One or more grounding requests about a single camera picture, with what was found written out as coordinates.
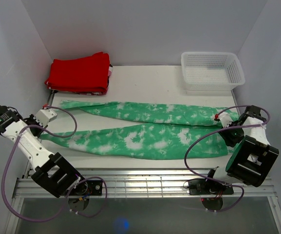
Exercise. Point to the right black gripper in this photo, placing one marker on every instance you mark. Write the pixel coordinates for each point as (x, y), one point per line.
(229, 140)

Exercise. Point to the green tie-dye trousers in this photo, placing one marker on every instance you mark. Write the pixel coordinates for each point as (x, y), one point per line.
(159, 131)

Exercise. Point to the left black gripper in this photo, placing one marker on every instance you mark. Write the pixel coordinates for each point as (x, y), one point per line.
(32, 119)

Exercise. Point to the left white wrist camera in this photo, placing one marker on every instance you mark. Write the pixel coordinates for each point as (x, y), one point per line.
(44, 116)

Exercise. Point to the aluminium frame rail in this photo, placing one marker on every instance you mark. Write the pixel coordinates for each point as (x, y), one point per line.
(135, 178)

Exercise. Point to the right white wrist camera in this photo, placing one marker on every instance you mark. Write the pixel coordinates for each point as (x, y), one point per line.
(224, 118)

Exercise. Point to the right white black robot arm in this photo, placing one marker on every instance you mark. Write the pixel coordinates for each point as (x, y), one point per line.
(253, 156)

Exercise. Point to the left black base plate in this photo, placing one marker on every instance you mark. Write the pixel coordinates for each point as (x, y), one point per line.
(90, 187)

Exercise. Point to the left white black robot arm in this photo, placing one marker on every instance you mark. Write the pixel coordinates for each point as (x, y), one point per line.
(51, 171)

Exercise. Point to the folded red trousers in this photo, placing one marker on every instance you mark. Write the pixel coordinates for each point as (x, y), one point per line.
(63, 66)

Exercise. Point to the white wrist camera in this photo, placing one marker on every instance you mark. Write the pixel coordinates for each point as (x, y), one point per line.
(44, 116)
(224, 118)

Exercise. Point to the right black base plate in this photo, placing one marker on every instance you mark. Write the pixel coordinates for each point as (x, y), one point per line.
(201, 186)

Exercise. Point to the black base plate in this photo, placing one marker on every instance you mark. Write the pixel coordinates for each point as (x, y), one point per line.
(201, 186)
(90, 187)

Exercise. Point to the white plastic basket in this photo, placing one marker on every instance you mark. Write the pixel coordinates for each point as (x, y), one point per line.
(211, 71)

